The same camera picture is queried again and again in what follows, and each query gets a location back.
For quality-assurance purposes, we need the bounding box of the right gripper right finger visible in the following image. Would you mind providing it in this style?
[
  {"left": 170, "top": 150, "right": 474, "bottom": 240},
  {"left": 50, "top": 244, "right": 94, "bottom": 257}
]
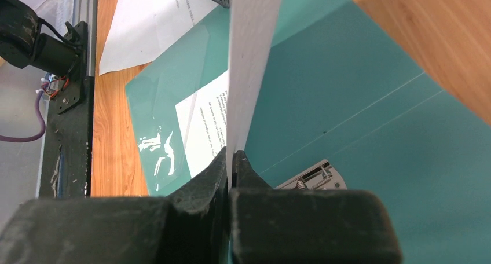
[{"left": 230, "top": 151, "right": 403, "bottom": 263}]

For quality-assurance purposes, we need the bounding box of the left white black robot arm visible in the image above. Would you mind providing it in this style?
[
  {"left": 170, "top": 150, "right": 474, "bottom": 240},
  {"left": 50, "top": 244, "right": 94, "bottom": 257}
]
[{"left": 1, "top": 0, "right": 229, "bottom": 76}]

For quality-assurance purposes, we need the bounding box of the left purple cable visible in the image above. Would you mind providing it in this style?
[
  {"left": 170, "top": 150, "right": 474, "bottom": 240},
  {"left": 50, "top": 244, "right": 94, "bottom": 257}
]
[{"left": 0, "top": 89, "right": 47, "bottom": 144}]

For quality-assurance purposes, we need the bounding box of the green file folder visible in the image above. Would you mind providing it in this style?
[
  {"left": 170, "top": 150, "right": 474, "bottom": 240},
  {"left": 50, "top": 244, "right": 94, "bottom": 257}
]
[{"left": 126, "top": 0, "right": 490, "bottom": 263}]

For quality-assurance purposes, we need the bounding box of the printed text paper sheet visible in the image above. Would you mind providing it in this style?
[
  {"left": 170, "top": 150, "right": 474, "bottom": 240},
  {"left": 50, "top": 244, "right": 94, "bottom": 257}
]
[{"left": 175, "top": 0, "right": 282, "bottom": 178}]

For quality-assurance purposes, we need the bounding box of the lower left paper sheet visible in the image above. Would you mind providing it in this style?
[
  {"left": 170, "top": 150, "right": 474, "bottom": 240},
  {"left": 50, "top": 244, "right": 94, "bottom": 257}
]
[{"left": 99, "top": 0, "right": 218, "bottom": 75}]

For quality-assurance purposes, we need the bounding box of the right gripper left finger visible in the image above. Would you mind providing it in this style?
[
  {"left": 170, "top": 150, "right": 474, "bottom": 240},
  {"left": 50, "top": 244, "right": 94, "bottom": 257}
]
[{"left": 1, "top": 150, "right": 228, "bottom": 263}]

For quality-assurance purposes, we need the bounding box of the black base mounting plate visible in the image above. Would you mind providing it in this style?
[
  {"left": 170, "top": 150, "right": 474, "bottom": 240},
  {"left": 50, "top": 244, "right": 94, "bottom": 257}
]
[{"left": 37, "top": 21, "right": 95, "bottom": 198}]

